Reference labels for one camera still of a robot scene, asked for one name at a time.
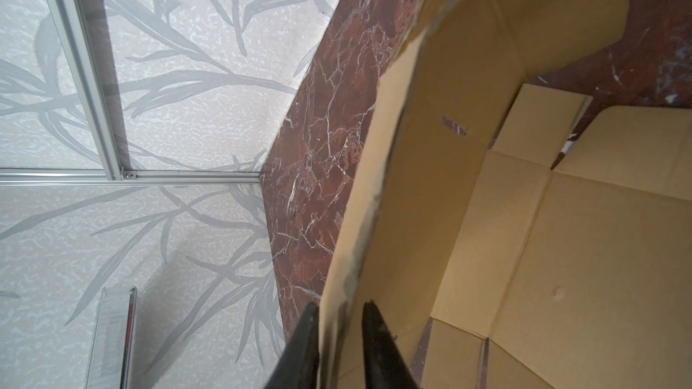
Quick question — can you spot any clear plastic wall bin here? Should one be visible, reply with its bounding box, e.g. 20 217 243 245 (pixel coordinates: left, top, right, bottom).
85 286 138 389

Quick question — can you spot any brown cardboard box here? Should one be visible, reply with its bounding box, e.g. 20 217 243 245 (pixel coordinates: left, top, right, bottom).
319 0 691 388

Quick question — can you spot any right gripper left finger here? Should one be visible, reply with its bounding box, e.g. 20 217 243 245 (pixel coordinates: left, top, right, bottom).
264 303 319 389

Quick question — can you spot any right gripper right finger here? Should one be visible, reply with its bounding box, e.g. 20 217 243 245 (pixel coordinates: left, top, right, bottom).
361 301 419 389

